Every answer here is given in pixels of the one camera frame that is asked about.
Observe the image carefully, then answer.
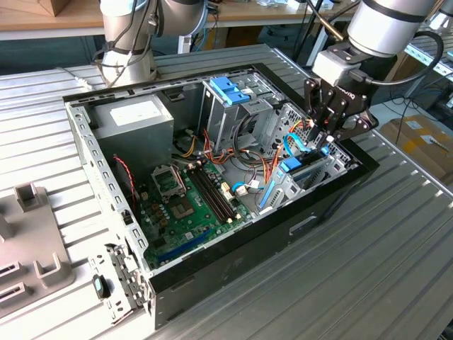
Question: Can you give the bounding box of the orange power wire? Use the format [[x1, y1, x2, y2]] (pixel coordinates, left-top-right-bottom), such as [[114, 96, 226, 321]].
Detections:
[[261, 119, 316, 185]]

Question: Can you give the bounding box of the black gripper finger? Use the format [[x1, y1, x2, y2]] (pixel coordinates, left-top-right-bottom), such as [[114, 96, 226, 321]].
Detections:
[[323, 98, 379, 149], [303, 78, 337, 142]]

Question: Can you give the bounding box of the white upright device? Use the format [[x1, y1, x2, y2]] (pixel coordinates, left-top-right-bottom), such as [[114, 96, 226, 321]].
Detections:
[[176, 34, 194, 55]]

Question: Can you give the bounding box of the small brown cardboard box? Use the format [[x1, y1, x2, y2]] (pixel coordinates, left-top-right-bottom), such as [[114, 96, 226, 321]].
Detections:
[[35, 0, 75, 17]]

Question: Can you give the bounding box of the grey metal disk bay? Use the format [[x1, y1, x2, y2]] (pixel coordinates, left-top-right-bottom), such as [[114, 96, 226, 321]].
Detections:
[[256, 102, 358, 217]]

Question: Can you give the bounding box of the short blue wire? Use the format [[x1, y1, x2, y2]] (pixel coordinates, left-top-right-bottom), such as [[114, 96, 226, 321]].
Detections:
[[231, 181, 265, 196]]

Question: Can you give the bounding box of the orange wire bundle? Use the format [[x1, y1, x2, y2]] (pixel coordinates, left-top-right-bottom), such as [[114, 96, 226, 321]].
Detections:
[[202, 127, 272, 167]]

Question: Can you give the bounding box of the metal socket cover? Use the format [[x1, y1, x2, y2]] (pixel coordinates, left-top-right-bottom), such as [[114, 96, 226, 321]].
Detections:
[[151, 164, 188, 198]]

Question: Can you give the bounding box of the wooden desk white frame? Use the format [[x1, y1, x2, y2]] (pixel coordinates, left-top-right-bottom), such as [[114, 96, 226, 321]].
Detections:
[[205, 0, 358, 68], [0, 0, 107, 42]]

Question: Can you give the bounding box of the blue data wire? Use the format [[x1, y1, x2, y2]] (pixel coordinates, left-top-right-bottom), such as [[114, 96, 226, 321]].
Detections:
[[282, 132, 315, 157]]

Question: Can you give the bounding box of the small black teal device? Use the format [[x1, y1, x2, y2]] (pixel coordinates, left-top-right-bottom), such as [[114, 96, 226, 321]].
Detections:
[[91, 273, 111, 300]]

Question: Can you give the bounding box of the grey power supply unit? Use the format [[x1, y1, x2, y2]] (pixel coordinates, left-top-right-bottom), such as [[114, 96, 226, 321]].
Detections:
[[90, 93, 176, 178]]

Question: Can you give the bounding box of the red twisted wire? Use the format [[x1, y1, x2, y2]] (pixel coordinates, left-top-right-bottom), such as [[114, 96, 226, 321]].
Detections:
[[112, 154, 138, 210]]

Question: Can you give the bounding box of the black RAM slot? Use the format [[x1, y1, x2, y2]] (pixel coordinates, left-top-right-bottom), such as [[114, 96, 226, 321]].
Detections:
[[186, 166, 229, 225], [195, 163, 238, 220]]

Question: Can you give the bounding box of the CPU socket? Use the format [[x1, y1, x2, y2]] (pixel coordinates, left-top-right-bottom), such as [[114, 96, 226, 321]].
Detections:
[[168, 196, 197, 222]]

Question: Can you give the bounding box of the black case fan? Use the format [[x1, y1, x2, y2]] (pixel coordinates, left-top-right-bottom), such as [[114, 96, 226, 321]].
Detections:
[[113, 155, 139, 213]]

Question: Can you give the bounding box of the black open PC case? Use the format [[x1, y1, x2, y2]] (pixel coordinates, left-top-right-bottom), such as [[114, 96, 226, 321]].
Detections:
[[62, 62, 382, 330]]

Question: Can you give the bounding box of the green motherboard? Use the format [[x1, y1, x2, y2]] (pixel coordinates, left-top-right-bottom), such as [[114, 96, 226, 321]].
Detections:
[[136, 157, 256, 270]]

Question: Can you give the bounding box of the hard disk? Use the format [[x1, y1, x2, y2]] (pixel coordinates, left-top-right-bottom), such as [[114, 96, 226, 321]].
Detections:
[[259, 143, 336, 210]]

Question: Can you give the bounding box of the yellow wire bundle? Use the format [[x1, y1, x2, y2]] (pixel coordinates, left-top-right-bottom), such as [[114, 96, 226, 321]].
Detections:
[[176, 134, 199, 159]]

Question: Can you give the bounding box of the blue expansion slot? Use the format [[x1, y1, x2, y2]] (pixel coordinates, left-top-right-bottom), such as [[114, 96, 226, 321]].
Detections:
[[155, 228, 213, 266]]

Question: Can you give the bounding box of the small metal tool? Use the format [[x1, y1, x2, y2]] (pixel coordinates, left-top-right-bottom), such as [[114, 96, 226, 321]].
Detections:
[[428, 137, 451, 152]]

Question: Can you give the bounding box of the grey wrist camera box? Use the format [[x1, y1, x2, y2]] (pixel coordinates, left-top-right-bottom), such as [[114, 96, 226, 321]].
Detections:
[[313, 49, 362, 84]]

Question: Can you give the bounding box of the grey parts rack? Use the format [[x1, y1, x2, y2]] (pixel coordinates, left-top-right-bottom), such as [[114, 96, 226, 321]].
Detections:
[[0, 182, 77, 318]]

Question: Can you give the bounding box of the large brown cardboard box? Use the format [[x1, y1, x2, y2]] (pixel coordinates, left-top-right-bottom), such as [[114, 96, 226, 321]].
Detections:
[[378, 115, 453, 185]]

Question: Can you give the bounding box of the blue plastic bay latch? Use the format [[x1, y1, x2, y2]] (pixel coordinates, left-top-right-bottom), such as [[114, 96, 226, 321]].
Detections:
[[209, 76, 254, 106]]

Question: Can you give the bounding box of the grey metal drive cage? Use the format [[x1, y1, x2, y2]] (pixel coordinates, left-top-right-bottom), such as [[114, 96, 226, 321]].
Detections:
[[197, 69, 286, 152]]

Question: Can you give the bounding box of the black camera cable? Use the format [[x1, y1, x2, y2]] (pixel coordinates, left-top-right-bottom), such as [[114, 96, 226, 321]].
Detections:
[[350, 30, 445, 86]]

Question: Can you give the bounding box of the thin metal locking lever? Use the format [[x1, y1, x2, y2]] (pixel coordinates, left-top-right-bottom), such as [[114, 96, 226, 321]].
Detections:
[[173, 164, 188, 195]]

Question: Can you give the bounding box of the black tripod stand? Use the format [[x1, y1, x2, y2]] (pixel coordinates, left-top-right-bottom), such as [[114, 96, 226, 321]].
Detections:
[[292, 0, 325, 70]]

